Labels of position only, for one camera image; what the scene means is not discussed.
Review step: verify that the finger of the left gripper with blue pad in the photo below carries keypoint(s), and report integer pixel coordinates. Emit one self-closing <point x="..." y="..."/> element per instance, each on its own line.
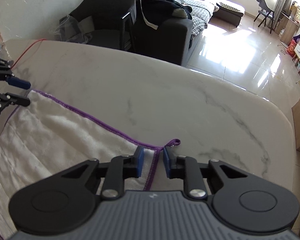
<point x="8" y="76"/>

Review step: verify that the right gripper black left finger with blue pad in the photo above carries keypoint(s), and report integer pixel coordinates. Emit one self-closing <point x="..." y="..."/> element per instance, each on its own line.
<point x="66" y="200"/>

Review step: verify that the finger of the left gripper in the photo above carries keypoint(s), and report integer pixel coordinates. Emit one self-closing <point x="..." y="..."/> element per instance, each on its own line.
<point x="13" y="99"/>

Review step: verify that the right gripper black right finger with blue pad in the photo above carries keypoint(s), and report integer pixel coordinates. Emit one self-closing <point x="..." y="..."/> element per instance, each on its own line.
<point x="240" y="200"/>

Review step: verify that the white towel purple trim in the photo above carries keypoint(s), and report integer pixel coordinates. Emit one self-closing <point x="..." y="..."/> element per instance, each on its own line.
<point x="48" y="137"/>

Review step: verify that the dark grey sofa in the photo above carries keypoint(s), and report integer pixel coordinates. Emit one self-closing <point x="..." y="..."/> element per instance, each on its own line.
<point x="168" y="29"/>

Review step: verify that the grey ottoman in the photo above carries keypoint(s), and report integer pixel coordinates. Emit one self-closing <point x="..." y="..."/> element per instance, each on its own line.
<point x="229" y="12"/>

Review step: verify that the dark wooden chair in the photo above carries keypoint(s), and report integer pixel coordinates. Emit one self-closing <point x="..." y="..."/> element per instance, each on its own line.
<point x="265" y="11"/>

